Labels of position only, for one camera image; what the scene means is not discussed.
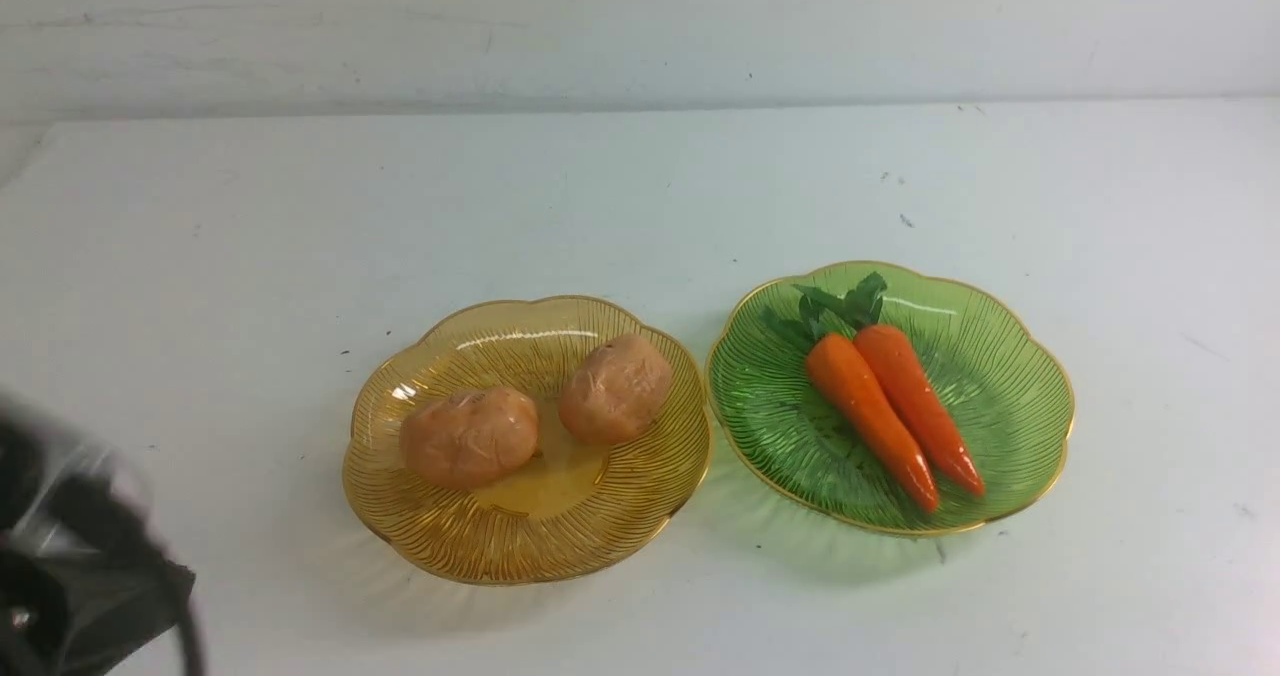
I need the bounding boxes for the toy carrot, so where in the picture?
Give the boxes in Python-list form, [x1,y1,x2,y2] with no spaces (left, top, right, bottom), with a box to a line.
[795,271,986,498]
[762,306,940,515]

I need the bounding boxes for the toy potato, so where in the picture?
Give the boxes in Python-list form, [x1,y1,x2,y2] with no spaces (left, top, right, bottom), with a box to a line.
[558,333,673,446]
[399,385,539,490]

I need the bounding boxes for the amber ribbed plastic plate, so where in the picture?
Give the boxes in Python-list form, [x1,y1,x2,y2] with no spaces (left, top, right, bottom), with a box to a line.
[340,296,713,586]

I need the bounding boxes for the green ribbed plastic plate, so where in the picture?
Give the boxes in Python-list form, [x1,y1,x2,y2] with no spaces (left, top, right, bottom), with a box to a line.
[705,260,1076,538]

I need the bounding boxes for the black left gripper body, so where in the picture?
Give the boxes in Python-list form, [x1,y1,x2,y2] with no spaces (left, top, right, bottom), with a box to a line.
[1,398,197,675]

